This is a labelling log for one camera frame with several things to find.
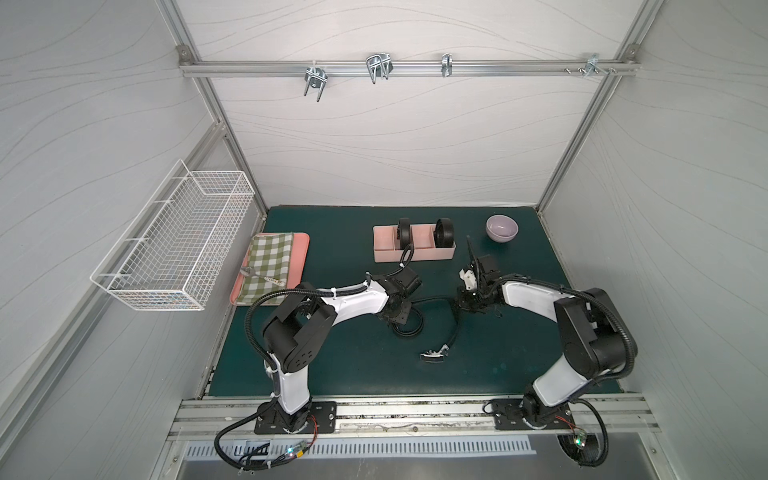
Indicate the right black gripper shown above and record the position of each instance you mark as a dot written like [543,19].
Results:
[477,274]

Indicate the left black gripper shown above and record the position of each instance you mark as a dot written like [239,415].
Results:
[396,309]

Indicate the pink compartment storage box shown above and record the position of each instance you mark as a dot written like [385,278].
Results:
[386,247]

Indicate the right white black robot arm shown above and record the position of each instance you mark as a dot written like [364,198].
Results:
[596,345]

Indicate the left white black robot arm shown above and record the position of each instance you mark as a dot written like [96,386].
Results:
[287,328]

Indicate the dark green table mat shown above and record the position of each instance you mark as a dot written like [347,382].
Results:
[497,352]

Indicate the purple small bowl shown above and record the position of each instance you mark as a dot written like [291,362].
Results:
[501,228]

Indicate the pink plastic tray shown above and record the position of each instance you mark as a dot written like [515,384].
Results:
[297,261]

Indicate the green checkered cloth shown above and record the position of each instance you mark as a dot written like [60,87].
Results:
[270,255]

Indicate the metal hook clamp centre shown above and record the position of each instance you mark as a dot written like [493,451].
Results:
[379,66]

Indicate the metal hook clamp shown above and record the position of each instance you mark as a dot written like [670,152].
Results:
[591,67]
[379,66]
[315,78]

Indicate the metal hook clamp left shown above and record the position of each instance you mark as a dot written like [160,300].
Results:
[315,78]

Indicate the metal hook clamp right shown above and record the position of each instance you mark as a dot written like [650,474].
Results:
[591,67]

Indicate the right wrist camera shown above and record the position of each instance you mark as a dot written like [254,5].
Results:
[469,279]

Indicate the white cartoon handle spoon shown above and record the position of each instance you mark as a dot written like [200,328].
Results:
[250,272]

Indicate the aluminium crossbar rail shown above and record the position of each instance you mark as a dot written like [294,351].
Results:
[401,68]

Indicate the metal ring clamp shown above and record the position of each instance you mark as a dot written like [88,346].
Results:
[446,65]

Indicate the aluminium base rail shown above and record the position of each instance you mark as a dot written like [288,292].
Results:
[408,415]

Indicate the white wire basket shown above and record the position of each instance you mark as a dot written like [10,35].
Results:
[169,257]

